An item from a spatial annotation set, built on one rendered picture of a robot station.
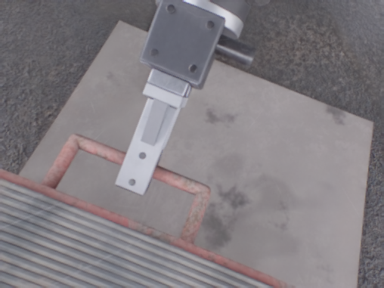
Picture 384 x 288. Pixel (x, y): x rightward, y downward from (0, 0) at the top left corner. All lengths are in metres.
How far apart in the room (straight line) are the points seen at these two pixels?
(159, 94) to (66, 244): 0.13
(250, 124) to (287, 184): 0.09
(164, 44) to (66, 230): 0.15
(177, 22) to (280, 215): 0.29
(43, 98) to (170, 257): 0.30
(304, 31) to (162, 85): 0.45
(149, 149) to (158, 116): 0.03
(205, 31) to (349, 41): 0.49
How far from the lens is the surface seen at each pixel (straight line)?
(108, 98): 0.57
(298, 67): 0.71
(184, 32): 0.33
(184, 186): 0.39
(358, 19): 0.84
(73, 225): 0.35
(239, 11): 0.38
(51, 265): 0.34
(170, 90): 0.35
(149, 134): 0.37
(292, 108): 0.64
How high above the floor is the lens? 0.47
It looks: 55 degrees down
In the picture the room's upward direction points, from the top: 22 degrees clockwise
